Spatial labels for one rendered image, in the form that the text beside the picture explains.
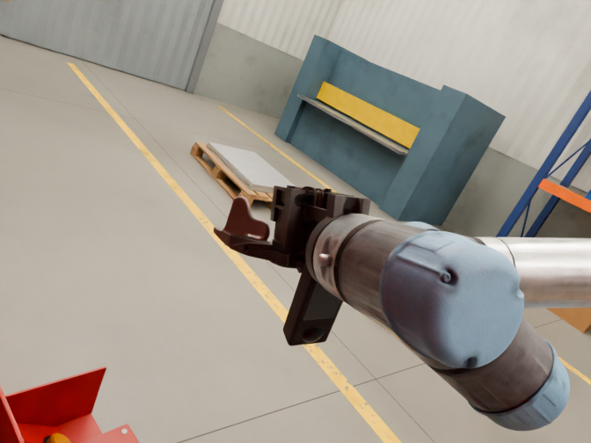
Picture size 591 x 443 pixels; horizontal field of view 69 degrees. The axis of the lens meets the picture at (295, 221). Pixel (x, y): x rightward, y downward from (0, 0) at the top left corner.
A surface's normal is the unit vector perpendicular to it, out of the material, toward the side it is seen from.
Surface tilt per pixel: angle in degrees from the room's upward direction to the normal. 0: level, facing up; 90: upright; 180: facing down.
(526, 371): 70
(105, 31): 90
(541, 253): 31
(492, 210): 90
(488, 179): 90
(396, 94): 90
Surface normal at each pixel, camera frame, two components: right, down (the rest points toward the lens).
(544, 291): 0.13, 0.34
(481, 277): 0.39, 0.16
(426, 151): -0.73, -0.06
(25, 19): 0.44, 0.49
